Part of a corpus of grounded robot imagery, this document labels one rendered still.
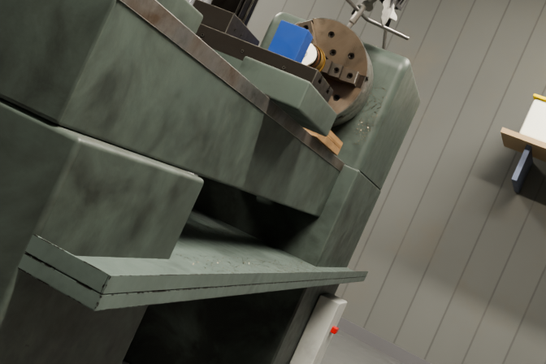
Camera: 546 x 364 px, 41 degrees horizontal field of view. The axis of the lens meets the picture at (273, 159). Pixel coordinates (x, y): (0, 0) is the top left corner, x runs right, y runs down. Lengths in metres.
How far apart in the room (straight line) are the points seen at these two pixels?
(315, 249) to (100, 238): 1.36
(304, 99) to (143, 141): 0.45
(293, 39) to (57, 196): 1.14
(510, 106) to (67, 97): 4.38
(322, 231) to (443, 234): 2.75
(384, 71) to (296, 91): 0.94
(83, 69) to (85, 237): 0.21
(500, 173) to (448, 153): 0.37
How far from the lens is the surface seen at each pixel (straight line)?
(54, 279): 0.83
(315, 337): 2.54
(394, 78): 2.30
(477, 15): 5.27
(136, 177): 0.97
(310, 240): 2.26
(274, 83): 1.40
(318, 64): 2.06
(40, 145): 0.85
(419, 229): 4.97
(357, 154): 2.26
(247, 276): 1.27
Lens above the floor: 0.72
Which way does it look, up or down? 2 degrees up
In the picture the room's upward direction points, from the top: 24 degrees clockwise
